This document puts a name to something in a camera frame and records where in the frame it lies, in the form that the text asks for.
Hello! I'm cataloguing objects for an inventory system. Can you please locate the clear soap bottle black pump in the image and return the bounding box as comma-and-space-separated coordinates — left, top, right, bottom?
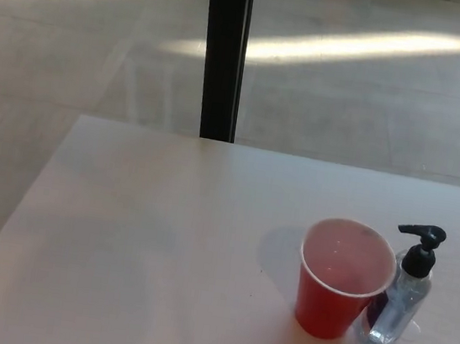
356, 217, 448, 344

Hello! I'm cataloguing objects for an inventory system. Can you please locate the red plastic cup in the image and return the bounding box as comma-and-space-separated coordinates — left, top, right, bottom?
288, 214, 404, 344

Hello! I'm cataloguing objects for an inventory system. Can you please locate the black window frame post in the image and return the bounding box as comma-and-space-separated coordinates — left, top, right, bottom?
188, 0, 254, 145

